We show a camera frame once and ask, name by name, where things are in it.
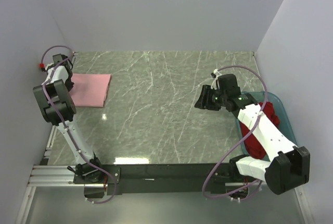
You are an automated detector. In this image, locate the pink t shirt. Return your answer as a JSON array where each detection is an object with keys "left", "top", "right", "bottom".
[{"left": 70, "top": 73, "right": 112, "bottom": 108}]

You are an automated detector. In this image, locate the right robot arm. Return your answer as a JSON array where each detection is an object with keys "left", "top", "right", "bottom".
[{"left": 195, "top": 70, "right": 310, "bottom": 195}]

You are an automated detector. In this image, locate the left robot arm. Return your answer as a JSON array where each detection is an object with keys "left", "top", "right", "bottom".
[{"left": 33, "top": 54, "right": 105, "bottom": 183}]

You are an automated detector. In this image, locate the red t shirt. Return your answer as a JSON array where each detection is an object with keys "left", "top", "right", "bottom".
[{"left": 244, "top": 102, "right": 280, "bottom": 159}]

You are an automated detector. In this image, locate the blue plastic basket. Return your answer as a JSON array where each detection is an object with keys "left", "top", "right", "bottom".
[{"left": 235, "top": 91, "right": 298, "bottom": 161}]

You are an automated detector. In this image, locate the black base beam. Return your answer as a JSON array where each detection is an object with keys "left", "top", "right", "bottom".
[{"left": 72, "top": 163, "right": 258, "bottom": 200}]

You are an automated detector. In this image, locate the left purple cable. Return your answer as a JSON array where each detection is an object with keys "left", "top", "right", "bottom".
[{"left": 41, "top": 45, "right": 119, "bottom": 205}]

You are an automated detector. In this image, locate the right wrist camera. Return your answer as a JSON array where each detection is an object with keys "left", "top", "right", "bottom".
[{"left": 211, "top": 69, "right": 222, "bottom": 90}]

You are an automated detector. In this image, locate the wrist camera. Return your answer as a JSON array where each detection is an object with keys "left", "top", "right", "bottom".
[
  {"left": 39, "top": 63, "right": 54, "bottom": 72},
  {"left": 211, "top": 69, "right": 222, "bottom": 90}
]

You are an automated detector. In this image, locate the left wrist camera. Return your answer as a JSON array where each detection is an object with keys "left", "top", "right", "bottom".
[{"left": 39, "top": 63, "right": 54, "bottom": 72}]

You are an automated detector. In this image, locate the aluminium rail frame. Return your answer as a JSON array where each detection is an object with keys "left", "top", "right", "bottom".
[{"left": 14, "top": 52, "right": 313, "bottom": 224}]

